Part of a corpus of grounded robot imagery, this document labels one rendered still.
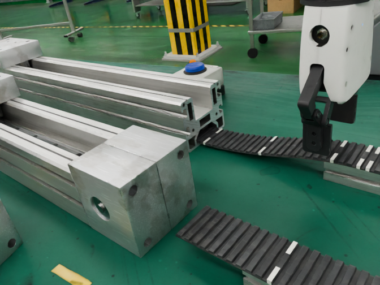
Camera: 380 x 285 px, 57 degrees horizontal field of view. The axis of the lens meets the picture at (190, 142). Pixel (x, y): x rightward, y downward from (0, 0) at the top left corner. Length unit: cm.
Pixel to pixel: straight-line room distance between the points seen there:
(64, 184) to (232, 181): 21
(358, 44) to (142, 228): 29
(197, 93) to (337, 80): 27
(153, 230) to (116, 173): 8
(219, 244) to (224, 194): 12
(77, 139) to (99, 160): 15
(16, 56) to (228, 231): 76
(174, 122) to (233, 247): 25
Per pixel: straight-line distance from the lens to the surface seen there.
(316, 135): 41
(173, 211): 41
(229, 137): 56
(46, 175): 48
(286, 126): 60
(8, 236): 47
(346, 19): 37
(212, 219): 37
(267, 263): 33
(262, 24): 350
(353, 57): 39
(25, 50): 100
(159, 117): 56
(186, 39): 378
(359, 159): 46
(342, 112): 49
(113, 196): 36
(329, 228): 41
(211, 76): 70
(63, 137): 57
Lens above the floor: 106
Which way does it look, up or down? 29 degrees down
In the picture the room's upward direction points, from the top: 9 degrees counter-clockwise
